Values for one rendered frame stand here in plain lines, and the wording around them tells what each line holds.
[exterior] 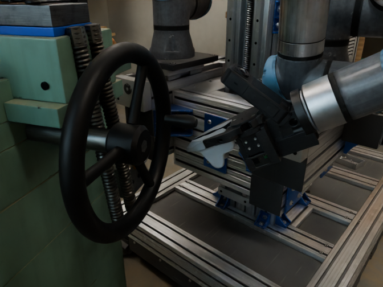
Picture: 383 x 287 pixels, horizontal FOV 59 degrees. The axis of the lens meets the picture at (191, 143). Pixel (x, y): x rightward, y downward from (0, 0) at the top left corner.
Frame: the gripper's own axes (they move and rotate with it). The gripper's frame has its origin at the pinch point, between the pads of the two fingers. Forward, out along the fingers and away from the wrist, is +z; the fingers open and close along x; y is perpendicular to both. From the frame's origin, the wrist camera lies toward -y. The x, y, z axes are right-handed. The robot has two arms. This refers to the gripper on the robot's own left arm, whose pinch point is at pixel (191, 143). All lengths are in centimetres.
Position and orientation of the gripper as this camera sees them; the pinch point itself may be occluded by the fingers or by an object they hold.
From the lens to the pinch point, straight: 58.9
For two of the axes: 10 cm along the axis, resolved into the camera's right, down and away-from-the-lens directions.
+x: 3.2, -3.9, 8.6
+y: 4.7, 8.5, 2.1
